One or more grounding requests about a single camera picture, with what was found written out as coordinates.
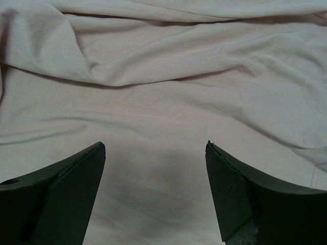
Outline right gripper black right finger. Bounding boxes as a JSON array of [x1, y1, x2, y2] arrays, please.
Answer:
[[205, 142, 326, 244]]

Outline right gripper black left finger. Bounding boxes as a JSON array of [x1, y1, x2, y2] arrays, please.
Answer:
[[1, 142, 105, 244]]

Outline dusty pink t shirt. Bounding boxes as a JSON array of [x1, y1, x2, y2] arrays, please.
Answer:
[[1, 1, 326, 244]]

